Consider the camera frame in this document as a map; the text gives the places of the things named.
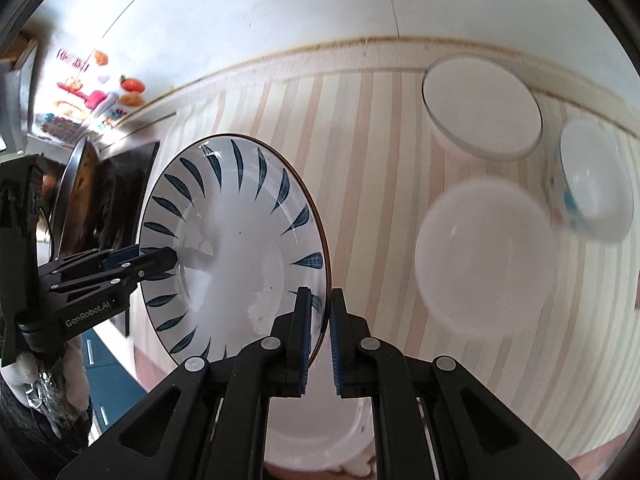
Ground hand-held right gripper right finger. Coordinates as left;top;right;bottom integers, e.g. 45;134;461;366
327;288;591;480

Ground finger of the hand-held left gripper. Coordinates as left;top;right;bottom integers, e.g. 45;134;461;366
37;246;142;283
47;246;179;307

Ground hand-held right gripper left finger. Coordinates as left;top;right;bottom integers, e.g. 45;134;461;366
55;287;313;480

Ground white bowl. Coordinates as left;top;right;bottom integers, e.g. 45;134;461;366
262;390;376;473
414;175;557;336

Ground white plate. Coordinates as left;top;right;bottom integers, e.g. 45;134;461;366
422;55;543;162

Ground floral print bowl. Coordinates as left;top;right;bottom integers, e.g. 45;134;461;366
545;117;635;243

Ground person's left hand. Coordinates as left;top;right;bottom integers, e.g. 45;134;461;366
0;335;96;441

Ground black gas stove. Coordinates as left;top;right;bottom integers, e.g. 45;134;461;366
90;141;161;336

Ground black wok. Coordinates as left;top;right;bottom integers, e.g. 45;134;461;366
52;135;101;261

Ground blue base cabinet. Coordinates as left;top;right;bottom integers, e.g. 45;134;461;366
82;327;146;436

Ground striped pink cat-print mat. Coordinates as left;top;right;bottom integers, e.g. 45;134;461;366
120;67;640;461

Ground colourful wall stickers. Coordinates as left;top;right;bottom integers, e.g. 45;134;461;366
42;47;148;136

